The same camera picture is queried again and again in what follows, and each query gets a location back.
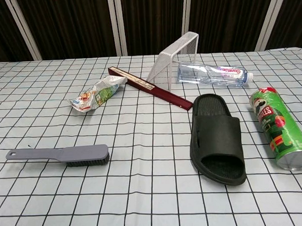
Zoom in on black rubber slipper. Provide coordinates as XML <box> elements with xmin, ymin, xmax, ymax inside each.
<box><xmin>187</xmin><ymin>92</ymin><xmax>248</xmax><ymax>188</ymax></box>

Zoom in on grey cleaning brush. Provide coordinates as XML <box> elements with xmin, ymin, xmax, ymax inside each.
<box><xmin>5</xmin><ymin>144</ymin><xmax>110</xmax><ymax>170</ymax></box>

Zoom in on dark red folded fan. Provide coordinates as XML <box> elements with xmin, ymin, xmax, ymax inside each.
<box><xmin>107</xmin><ymin>63</ymin><xmax>194</xmax><ymax>113</ymax></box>

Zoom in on crumpled snack bag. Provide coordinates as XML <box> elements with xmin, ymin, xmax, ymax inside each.
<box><xmin>66</xmin><ymin>74</ymin><xmax>129</xmax><ymax>113</ymax></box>

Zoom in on clear plastic water bottle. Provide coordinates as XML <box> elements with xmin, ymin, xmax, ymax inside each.
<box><xmin>176</xmin><ymin>60</ymin><xmax>255</xmax><ymax>89</ymax></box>

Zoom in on white mesh metal rack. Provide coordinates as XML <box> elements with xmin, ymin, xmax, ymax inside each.
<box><xmin>144</xmin><ymin>31</ymin><xmax>201</xmax><ymax>92</ymax></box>

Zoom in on white checked tablecloth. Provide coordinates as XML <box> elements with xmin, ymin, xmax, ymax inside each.
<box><xmin>0</xmin><ymin>46</ymin><xmax>302</xmax><ymax>226</ymax></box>

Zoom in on dark folding screen white frames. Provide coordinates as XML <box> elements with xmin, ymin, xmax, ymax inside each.
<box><xmin>0</xmin><ymin>0</ymin><xmax>302</xmax><ymax>62</ymax></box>

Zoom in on green Pringles can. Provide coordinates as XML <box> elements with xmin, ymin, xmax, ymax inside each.
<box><xmin>248</xmin><ymin>85</ymin><xmax>302</xmax><ymax>173</ymax></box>

